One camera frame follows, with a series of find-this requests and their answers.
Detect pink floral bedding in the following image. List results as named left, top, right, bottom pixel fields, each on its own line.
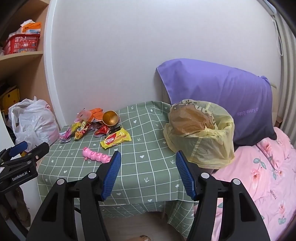
left=213, top=128, right=295, bottom=240

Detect pink panda plastic wrapper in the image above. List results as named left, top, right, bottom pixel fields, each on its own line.
left=74, top=109, right=92, bottom=123

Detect red gold paper cup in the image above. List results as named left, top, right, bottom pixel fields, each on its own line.
left=102, top=110, right=119, bottom=126

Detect orange white packages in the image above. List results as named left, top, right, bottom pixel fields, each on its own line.
left=16, top=20, right=42, bottom=34

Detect yellow box on shelf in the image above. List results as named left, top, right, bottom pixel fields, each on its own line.
left=1, top=85, right=20, bottom=110

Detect white plastic bag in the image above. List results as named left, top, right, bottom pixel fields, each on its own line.
left=9, top=97, right=59, bottom=153

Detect pink cartoon wrapper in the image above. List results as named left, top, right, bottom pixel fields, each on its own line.
left=59, top=130, right=71, bottom=143

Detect wooden shelf unit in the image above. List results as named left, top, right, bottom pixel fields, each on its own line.
left=1, top=1, right=52, bottom=120

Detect red snack wrapper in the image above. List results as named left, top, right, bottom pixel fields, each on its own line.
left=94, top=125, right=111, bottom=137

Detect yellow snack wrapper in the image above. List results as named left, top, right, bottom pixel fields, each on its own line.
left=100, top=128, right=132, bottom=149

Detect purple pillow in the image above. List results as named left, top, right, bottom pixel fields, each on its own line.
left=157, top=58, right=277, bottom=146

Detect orange snack bag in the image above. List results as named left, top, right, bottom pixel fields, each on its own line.
left=90, top=108, right=104, bottom=122

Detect beige window curtain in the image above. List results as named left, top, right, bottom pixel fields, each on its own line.
left=275, top=14, right=295, bottom=146

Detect red plastic basket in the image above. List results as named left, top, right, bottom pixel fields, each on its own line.
left=4, top=34, right=40, bottom=55

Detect yellow red candy wrapper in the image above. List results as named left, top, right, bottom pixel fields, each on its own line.
left=74, top=121, right=91, bottom=141

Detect pink caterpillar toy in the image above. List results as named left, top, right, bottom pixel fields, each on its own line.
left=82, top=147, right=111, bottom=164

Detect yellow lined trash bin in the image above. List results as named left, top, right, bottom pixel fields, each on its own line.
left=163, top=99, right=235, bottom=169

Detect green checkered tablecloth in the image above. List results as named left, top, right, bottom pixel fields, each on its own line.
left=37, top=101, right=194, bottom=237

